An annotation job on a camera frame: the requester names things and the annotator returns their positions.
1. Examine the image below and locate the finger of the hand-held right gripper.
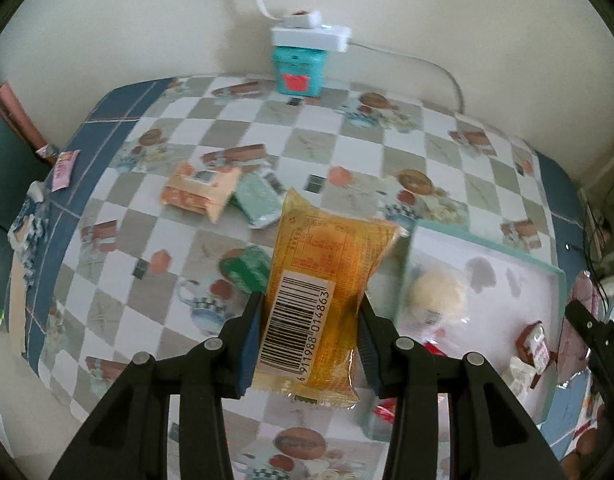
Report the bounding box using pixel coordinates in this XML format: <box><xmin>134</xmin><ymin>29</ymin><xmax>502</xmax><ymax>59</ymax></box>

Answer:
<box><xmin>564</xmin><ymin>300</ymin><xmax>614</xmax><ymax>396</ymax></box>

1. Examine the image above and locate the white power strip cable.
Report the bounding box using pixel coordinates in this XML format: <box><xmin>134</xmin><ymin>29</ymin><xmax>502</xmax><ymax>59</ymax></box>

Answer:
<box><xmin>349</xmin><ymin>40</ymin><xmax>465</xmax><ymax>111</ymax></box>

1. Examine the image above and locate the crumpled blue white wrapper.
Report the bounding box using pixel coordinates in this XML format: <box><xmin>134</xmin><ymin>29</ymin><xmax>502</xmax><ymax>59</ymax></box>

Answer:
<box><xmin>7</xmin><ymin>180</ymin><xmax>52</xmax><ymax>261</ymax></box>

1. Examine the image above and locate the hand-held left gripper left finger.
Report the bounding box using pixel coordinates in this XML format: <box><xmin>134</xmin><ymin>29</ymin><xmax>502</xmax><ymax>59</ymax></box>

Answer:
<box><xmin>49</xmin><ymin>292</ymin><xmax>265</xmax><ymax>480</ymax></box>

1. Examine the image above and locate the dark green snack packet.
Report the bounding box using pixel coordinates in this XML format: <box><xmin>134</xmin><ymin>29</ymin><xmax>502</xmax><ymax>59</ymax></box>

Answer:
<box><xmin>218</xmin><ymin>246</ymin><xmax>272</xmax><ymax>295</ymax></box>

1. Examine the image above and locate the pink board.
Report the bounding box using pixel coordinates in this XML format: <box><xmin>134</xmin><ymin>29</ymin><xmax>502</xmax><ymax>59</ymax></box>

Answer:
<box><xmin>0</xmin><ymin>82</ymin><xmax>48</xmax><ymax>153</ymax></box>

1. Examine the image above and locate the yellow snack packet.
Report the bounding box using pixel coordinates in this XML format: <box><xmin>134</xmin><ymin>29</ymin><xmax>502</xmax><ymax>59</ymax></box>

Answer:
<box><xmin>251</xmin><ymin>187</ymin><xmax>408</xmax><ymax>408</ymax></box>

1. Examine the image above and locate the bright red snack packet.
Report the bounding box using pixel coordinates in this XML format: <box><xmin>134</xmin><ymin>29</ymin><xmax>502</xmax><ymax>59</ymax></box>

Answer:
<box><xmin>373</xmin><ymin>337</ymin><xmax>450</xmax><ymax>421</ymax></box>

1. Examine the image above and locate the purple snack packet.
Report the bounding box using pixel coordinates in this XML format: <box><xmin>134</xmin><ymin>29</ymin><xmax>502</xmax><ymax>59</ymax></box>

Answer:
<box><xmin>557</xmin><ymin>270</ymin><xmax>605</xmax><ymax>391</ymax></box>

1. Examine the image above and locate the white tray with teal rim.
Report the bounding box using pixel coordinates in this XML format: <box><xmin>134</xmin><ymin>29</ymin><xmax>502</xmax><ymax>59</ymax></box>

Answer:
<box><xmin>362</xmin><ymin>219</ymin><xmax>566</xmax><ymax>443</ymax></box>

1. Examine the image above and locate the small pink packet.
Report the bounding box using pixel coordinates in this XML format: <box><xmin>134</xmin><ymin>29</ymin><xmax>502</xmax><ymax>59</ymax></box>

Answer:
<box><xmin>52</xmin><ymin>150</ymin><xmax>82</xmax><ymax>192</ymax></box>

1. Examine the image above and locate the pale green snack packet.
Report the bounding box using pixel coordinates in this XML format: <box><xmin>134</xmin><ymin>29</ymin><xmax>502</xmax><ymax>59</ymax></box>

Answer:
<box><xmin>231</xmin><ymin>169</ymin><xmax>284</xmax><ymax>230</ymax></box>

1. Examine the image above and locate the clear packet with round bun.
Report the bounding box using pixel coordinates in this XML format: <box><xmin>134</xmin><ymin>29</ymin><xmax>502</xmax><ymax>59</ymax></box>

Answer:
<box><xmin>404</xmin><ymin>266</ymin><xmax>470</xmax><ymax>331</ymax></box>

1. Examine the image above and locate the beige paper strip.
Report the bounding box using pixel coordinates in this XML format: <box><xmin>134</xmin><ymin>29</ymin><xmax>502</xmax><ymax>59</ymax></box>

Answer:
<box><xmin>9</xmin><ymin>260</ymin><xmax>38</xmax><ymax>356</ymax></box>

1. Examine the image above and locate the teal box with red label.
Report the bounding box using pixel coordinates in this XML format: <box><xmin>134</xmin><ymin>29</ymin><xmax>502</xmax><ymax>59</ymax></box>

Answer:
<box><xmin>272</xmin><ymin>45</ymin><xmax>328</xmax><ymax>97</ymax></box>

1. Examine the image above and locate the dark red snack packet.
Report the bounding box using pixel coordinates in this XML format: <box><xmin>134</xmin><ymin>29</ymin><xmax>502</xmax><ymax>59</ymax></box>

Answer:
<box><xmin>517</xmin><ymin>321</ymin><xmax>552</xmax><ymax>373</ymax></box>

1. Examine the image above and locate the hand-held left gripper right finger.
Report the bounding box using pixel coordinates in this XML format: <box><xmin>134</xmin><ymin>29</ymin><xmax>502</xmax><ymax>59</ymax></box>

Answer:
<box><xmin>356</xmin><ymin>296</ymin><xmax>568</xmax><ymax>480</ymax></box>

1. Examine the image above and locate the white snack packet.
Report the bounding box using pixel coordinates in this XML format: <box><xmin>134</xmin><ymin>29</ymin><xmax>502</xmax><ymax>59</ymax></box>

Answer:
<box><xmin>507</xmin><ymin>355</ymin><xmax>542</xmax><ymax>396</ymax></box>

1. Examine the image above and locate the tan orange snack packet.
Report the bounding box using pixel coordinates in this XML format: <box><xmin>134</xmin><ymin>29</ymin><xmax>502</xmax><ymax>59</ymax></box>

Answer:
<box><xmin>160</xmin><ymin>162</ymin><xmax>242</xmax><ymax>225</ymax></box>

